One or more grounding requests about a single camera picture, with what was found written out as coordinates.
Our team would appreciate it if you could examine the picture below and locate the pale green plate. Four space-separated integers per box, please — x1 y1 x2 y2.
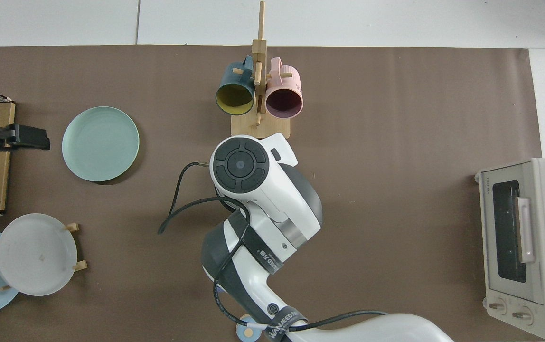
62 106 140 182

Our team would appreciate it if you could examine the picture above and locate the white plate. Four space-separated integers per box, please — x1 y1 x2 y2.
0 213 78 297

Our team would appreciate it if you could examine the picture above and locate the wooden plate rack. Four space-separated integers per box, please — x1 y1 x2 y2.
0 222 88 291

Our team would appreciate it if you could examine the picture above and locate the dark teal cup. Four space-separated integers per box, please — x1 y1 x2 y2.
215 56 256 116

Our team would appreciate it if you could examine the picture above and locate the wooden cup stand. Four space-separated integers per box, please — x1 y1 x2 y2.
231 1 291 140

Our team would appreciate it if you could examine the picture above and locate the pink ribbed cup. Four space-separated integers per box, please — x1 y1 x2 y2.
265 57 304 119

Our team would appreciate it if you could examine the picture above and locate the small blue round thing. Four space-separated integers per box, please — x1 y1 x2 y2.
236 314 263 341

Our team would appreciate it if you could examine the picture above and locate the brown table cloth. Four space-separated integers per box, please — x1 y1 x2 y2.
0 45 541 342

